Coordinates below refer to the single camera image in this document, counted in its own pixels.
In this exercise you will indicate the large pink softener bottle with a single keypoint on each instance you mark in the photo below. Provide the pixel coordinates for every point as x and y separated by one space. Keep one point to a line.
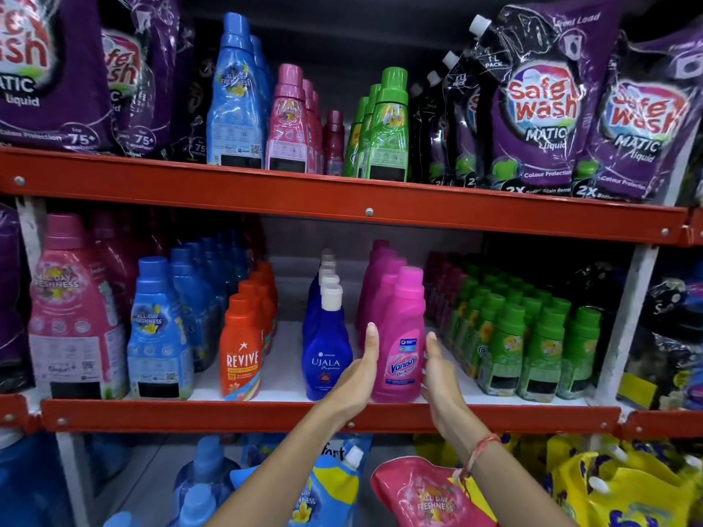
71 312
112 252

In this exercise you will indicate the group of small maroon bottles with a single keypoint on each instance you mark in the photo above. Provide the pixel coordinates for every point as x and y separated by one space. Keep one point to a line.
445 290

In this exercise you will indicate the tall green softener bottle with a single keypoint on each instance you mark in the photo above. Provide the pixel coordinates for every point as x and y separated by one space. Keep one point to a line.
369 120
354 142
387 131

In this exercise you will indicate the orange starch bottle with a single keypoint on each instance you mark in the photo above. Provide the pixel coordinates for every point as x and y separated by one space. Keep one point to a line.
240 356
262 275
267 318
266 266

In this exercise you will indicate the pink softener pouch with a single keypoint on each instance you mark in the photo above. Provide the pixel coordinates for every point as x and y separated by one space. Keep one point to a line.
417 493

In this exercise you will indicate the person's left thumb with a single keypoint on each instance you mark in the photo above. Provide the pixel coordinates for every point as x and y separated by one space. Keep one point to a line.
372 345

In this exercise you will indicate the person's right hand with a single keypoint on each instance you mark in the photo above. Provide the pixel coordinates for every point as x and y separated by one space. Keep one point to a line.
445 389

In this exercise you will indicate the large blue detergent container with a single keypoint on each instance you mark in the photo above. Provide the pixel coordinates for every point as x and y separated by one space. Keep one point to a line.
27 482

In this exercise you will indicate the person's right forearm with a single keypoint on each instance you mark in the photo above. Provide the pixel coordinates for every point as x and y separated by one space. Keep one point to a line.
511 488

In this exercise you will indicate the orange shelf beam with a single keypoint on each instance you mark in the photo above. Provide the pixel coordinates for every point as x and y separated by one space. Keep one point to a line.
664 425
14 411
219 416
329 197

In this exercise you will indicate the medium pink softener bottle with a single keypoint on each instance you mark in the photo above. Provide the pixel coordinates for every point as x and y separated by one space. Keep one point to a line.
311 126
319 137
286 126

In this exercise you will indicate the tall blue softener bottle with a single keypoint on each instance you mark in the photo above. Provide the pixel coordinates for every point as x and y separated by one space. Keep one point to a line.
236 98
262 65

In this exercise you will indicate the small maroon softener bottle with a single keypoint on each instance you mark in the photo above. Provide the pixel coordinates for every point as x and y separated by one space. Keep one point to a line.
334 142

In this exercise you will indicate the person's right thumb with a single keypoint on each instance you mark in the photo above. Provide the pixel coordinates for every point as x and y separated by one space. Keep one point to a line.
432 351

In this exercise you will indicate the pink stain remover bottle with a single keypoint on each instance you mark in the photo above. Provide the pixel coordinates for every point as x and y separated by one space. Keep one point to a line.
380 244
384 301
403 323
379 255

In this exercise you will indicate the group of small green bottles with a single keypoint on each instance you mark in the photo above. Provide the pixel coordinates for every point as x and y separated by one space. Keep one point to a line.
522 340

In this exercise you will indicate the light blue softener bottle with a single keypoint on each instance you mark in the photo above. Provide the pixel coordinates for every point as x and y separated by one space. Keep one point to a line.
195 507
206 471
118 520

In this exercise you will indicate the stack of dark refill pouches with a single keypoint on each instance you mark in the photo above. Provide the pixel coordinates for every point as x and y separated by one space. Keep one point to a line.
670 334

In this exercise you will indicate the black refill pouch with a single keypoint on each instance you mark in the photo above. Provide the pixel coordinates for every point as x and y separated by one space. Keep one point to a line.
582 279

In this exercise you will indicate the person's left forearm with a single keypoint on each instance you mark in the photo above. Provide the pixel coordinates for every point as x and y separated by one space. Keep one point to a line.
280 477

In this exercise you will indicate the dark blue white-capped bottle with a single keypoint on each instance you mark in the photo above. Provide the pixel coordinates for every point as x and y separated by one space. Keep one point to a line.
328 268
327 356
328 256
329 279

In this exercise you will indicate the blue and yellow softener pouch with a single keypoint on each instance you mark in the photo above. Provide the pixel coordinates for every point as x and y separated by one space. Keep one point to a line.
335 488

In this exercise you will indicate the person's left hand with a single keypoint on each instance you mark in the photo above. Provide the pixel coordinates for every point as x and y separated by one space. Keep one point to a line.
354 378

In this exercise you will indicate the yellow shelf tag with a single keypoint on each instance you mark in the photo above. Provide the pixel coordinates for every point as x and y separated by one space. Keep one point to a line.
637 390

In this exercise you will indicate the row of blue softener bottles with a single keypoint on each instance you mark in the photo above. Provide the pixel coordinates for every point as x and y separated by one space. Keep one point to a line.
159 334

